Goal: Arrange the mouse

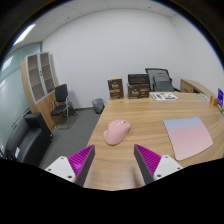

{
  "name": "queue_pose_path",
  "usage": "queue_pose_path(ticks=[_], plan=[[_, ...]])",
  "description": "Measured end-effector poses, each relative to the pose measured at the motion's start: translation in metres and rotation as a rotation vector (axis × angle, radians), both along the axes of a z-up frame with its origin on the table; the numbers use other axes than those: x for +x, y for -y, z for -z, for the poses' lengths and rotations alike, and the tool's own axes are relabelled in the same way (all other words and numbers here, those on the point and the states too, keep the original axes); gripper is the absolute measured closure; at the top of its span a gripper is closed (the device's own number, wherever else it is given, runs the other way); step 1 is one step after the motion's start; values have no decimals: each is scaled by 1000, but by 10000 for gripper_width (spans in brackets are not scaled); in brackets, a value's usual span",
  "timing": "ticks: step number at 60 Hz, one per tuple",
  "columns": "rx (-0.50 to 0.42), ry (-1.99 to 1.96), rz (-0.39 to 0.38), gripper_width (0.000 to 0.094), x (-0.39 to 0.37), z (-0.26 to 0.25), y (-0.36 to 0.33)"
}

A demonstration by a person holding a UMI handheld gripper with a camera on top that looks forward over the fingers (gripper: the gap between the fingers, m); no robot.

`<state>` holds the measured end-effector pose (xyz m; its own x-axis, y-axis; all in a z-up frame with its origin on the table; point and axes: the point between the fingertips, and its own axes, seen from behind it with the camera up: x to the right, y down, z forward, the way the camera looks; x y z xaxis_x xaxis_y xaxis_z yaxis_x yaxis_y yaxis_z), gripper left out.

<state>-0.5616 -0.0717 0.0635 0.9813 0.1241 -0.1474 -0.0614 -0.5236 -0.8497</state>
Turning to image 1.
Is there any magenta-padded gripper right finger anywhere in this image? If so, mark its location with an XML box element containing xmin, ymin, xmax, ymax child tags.
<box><xmin>133</xmin><ymin>143</ymin><xmax>184</xmax><ymax>185</ymax></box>

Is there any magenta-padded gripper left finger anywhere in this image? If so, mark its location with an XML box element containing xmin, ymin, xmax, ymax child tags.
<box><xmin>44</xmin><ymin>144</ymin><xmax>96</xmax><ymax>187</ymax></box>

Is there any pink computer mouse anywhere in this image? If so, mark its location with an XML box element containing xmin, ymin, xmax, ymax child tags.
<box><xmin>103</xmin><ymin>119</ymin><xmax>132</xmax><ymax>146</ymax></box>

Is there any blue-to-pink gradient mouse pad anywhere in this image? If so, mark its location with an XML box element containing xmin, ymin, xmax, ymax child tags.
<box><xmin>162</xmin><ymin>116</ymin><xmax>214</xmax><ymax>162</ymax></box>

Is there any black leather armchair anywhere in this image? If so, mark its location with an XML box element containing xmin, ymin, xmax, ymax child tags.
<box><xmin>4</xmin><ymin>112</ymin><xmax>54</xmax><ymax>167</ymax></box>

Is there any white leaflet with coloured print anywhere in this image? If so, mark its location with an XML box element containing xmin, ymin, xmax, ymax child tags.
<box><xmin>149</xmin><ymin>91</ymin><xmax>179</xmax><ymax>101</ymax></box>

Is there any grey waste bin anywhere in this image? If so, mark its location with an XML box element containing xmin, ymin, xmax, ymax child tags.
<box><xmin>91</xmin><ymin>97</ymin><xmax>106</xmax><ymax>115</ymax></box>

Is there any black visitor chair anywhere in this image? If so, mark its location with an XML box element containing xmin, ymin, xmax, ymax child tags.
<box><xmin>49</xmin><ymin>83</ymin><xmax>76</xmax><ymax>130</ymax></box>

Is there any wooden shelf cabinet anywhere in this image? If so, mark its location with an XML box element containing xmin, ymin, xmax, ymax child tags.
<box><xmin>20</xmin><ymin>50</ymin><xmax>60</xmax><ymax>131</ymax></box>

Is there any clear plastic bag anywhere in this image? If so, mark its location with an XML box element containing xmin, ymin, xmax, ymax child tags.
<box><xmin>194</xmin><ymin>92</ymin><xmax>211</xmax><ymax>103</ymax></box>

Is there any wide brown cardboard box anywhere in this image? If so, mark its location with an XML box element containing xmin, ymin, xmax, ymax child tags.
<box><xmin>127</xmin><ymin>83</ymin><xmax>151</xmax><ymax>100</ymax></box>

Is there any small orange block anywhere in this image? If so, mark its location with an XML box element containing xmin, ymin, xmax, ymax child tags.
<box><xmin>209</xmin><ymin>95</ymin><xmax>218</xmax><ymax>107</ymax></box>

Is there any grey bag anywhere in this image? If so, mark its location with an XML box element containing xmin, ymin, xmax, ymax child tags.
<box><xmin>152</xmin><ymin>72</ymin><xmax>175</xmax><ymax>93</ymax></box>

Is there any wooden side desk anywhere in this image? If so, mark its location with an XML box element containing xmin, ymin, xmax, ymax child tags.
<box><xmin>179</xmin><ymin>78</ymin><xmax>216</xmax><ymax>99</ymax></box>

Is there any purple card sign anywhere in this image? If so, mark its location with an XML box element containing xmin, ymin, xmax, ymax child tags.
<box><xmin>216</xmin><ymin>87</ymin><xmax>224</xmax><ymax>109</ymax></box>

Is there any black cardboard box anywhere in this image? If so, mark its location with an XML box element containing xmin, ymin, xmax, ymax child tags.
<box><xmin>127</xmin><ymin>73</ymin><xmax>150</xmax><ymax>86</ymax></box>

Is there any tall brown cardboard box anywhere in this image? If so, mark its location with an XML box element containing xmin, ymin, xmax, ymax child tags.
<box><xmin>107</xmin><ymin>77</ymin><xmax>125</xmax><ymax>100</ymax></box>

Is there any black mesh office chair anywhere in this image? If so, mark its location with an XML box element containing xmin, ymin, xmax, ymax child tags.
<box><xmin>144</xmin><ymin>67</ymin><xmax>180</xmax><ymax>93</ymax></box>

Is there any long ceiling light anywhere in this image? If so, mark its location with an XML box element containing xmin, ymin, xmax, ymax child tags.
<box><xmin>13</xmin><ymin>23</ymin><xmax>37</xmax><ymax>47</ymax></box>

